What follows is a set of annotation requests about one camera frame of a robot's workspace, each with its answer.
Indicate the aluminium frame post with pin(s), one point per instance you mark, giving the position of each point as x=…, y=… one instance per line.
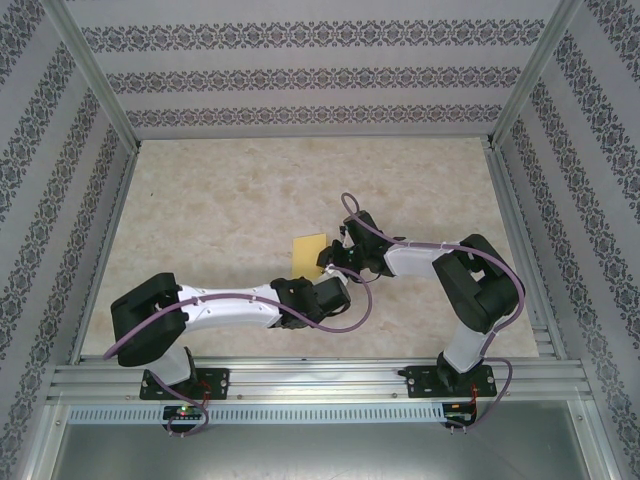
x=532, y=75
x=99, y=75

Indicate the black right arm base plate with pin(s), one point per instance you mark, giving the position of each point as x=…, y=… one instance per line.
x=422, y=382

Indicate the narrow aluminium side rail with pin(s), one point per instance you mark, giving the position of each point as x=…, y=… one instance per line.
x=106, y=250

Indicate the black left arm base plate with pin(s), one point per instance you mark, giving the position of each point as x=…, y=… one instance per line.
x=215, y=382

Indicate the wide aluminium side rail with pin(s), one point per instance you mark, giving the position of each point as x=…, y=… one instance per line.
x=521, y=240

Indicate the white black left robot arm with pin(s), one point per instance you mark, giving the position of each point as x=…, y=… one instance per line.
x=225, y=312

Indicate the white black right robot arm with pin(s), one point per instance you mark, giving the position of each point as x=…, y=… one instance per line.
x=415, y=261

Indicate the long aluminium mounting rail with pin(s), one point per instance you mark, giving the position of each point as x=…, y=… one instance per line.
x=320, y=380

